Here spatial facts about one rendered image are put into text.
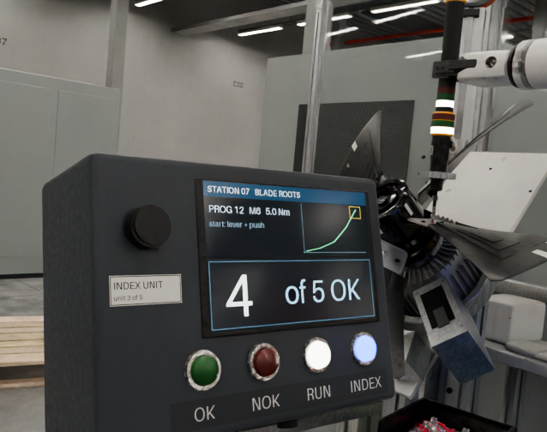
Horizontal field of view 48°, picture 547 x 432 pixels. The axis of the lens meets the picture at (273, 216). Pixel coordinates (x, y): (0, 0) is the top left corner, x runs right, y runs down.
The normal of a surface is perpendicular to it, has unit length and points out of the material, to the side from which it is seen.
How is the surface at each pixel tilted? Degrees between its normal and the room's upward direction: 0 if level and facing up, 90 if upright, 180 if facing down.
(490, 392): 90
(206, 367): 71
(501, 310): 90
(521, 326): 90
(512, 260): 24
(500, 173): 50
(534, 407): 90
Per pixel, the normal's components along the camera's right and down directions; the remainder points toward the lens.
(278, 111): -0.73, -0.02
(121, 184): 0.59, -0.16
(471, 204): -0.56, -0.66
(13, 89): 0.67, 0.11
